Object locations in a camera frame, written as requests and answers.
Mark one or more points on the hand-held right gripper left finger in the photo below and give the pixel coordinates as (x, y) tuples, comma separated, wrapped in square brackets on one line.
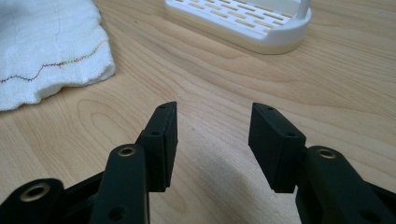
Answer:
[(158, 149)]

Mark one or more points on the white cloth with coloured stitching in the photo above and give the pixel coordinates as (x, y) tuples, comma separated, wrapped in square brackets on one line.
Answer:
[(46, 46)]

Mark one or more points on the white slotted drain rack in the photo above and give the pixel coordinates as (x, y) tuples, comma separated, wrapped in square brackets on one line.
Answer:
[(249, 21)]

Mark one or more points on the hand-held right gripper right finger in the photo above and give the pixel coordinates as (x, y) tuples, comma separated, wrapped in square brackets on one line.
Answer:
[(277, 149)]

